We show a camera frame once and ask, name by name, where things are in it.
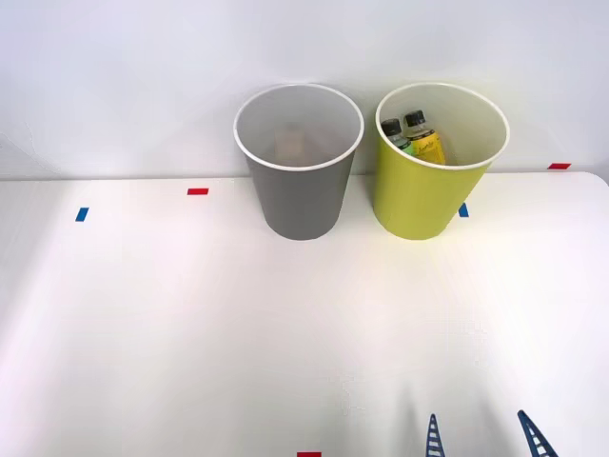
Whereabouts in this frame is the yellow-green plastic waste bin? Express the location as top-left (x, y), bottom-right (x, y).
top-left (372, 81), bottom-right (511, 243)

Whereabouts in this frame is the tan drink can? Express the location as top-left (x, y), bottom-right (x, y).
top-left (274, 123), bottom-right (305, 156)

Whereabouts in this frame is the green label plastic bottle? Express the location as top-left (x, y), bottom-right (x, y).
top-left (380, 118), bottom-right (416, 158)

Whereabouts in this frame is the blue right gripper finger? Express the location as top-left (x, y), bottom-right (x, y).
top-left (422, 412), bottom-right (442, 457)
top-left (517, 408), bottom-right (560, 457)

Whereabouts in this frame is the yellow label plastic bottle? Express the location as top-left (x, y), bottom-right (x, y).
top-left (403, 109), bottom-right (447, 167)

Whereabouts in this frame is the grey plastic waste bin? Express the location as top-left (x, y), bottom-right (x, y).
top-left (232, 83), bottom-right (366, 242)

